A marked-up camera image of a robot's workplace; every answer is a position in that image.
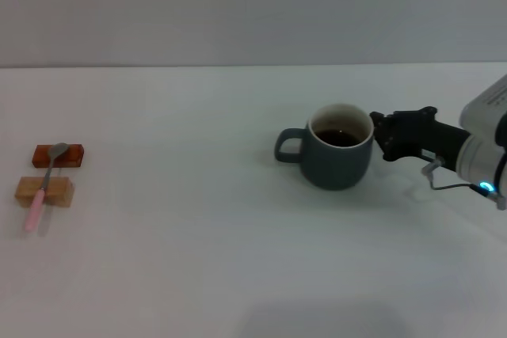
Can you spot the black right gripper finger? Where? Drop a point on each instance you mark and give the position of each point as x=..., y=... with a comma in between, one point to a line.
x=380, y=119
x=383, y=144

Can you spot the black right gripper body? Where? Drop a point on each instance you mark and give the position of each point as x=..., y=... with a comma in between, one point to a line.
x=424, y=136

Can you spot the dark grey ceramic coffee mug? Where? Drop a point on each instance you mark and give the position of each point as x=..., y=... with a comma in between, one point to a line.
x=332, y=168

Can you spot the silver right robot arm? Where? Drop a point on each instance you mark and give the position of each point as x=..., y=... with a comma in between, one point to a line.
x=483, y=164

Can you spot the reddish brown wooden block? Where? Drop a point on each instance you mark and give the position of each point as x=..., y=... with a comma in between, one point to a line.
x=73, y=156

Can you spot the light tan wooden block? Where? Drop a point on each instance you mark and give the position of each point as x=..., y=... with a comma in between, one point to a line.
x=59, y=191

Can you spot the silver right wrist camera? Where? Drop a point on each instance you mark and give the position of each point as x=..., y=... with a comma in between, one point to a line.
x=485, y=104

